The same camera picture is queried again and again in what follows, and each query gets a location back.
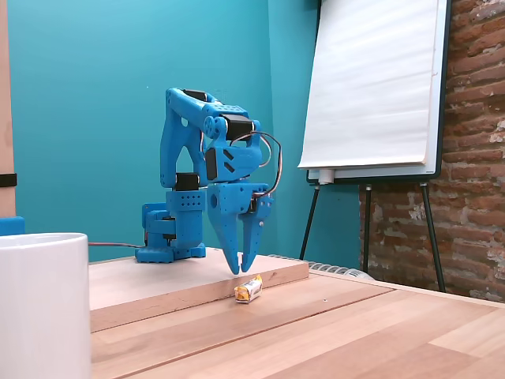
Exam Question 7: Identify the thin red and black base cable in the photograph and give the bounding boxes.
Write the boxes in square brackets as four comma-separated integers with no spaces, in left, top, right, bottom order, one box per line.
[88,241,144,250]

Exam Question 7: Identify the blue 3D-printed base part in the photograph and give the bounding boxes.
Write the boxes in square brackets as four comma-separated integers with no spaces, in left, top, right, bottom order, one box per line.
[0,216,25,238]

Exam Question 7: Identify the white radiator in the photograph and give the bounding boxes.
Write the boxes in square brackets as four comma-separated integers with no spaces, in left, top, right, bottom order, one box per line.
[270,253,374,280]

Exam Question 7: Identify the flip chart easel stand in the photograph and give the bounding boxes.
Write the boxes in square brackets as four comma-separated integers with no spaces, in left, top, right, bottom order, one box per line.
[298,0,453,293]

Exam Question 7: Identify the raised light wooden board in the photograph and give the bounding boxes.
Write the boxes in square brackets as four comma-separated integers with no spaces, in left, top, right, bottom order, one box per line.
[88,247,310,333]

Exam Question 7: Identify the thin servo wire loop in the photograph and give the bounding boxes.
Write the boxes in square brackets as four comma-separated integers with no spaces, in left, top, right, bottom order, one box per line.
[230,132,283,197]

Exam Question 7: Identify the white flip chart paper pad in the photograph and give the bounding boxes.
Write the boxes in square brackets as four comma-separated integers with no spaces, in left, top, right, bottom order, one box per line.
[297,0,440,170]

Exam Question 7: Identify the light wooden post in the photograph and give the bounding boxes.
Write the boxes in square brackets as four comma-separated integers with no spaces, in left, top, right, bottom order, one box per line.
[0,0,17,219]

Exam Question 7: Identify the white ceramic mug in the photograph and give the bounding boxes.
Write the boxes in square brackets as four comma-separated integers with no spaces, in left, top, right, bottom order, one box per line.
[0,232,92,379]

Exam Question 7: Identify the white and yellow sweet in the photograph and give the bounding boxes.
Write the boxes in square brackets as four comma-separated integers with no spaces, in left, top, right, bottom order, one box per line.
[234,274,264,304]

